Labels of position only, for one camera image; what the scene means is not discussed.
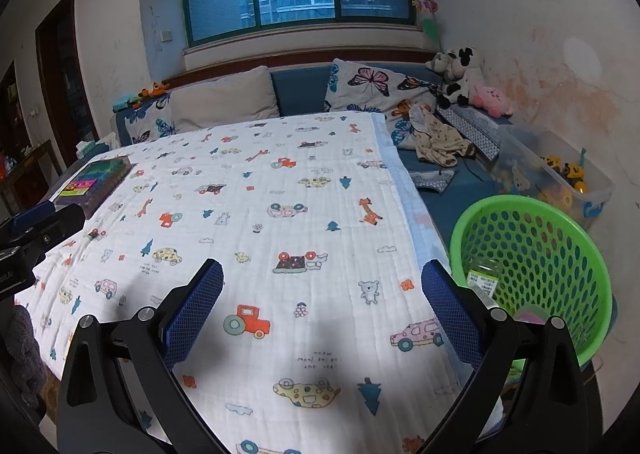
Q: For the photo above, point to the beige plush toy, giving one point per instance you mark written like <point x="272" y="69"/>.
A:
<point x="440" y="62"/>

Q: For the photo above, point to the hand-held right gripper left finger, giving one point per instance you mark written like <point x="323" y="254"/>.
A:
<point x="195" y="314"/>

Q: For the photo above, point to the clear plastic storage bin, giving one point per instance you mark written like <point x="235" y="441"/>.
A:
<point x="595" y="206"/>

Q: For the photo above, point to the black and white cow plush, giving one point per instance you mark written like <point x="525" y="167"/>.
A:
<point x="465" y="76"/>

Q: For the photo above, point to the wooden side cabinet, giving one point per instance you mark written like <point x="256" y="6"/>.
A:
<point x="25" y="173"/>

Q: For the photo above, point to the yellow toy vehicle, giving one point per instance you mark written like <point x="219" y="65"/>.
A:
<point x="567" y="173"/>

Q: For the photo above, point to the orange plush toy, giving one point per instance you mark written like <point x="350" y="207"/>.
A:
<point x="154" y="90"/>

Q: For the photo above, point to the dark colourful puzzle box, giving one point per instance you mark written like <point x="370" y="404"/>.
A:
<point x="95" y="184"/>

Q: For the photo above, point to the brown wooden door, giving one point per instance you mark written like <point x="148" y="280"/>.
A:
<point x="67" y="83"/>

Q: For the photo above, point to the beige pillow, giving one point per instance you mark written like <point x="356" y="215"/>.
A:
<point x="225" y="98"/>

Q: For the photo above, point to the folded grey blue cloth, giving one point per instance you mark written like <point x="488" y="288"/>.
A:
<point x="432" y="179"/>

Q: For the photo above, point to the person's left forearm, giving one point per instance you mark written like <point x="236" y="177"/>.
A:
<point x="25" y="354"/>

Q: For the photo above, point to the small butterfly print pillow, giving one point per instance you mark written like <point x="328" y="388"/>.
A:
<point x="150" y="121"/>

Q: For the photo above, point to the paper pinwheel decoration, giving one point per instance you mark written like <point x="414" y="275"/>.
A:
<point x="425" y="3"/>

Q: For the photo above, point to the crumpled beige printed clothes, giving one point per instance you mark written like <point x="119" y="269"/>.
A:
<point x="440" y="138"/>

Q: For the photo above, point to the blue grey patterned cloth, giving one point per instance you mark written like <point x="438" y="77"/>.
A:
<point x="477" y="131"/>

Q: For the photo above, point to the large butterfly print pillow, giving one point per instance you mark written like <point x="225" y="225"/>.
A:
<point x="375" y="83"/>

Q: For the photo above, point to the pink plush toy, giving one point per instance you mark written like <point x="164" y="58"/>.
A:
<point x="492" y="98"/>

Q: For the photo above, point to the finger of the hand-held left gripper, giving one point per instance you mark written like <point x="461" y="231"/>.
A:
<point x="30" y="216"/>
<point x="62" y="226"/>

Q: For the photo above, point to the white printed blanket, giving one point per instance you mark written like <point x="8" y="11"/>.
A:
<point x="300" y="214"/>

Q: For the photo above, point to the tissue box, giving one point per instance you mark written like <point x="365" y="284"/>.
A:
<point x="92" y="148"/>

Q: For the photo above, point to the green plastic basket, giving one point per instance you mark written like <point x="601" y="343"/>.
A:
<point x="530" y="200"/>

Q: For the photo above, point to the teal folded item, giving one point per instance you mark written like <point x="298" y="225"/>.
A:
<point x="125" y="103"/>

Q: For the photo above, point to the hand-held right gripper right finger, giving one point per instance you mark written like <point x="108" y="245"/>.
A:
<point x="450" y="314"/>

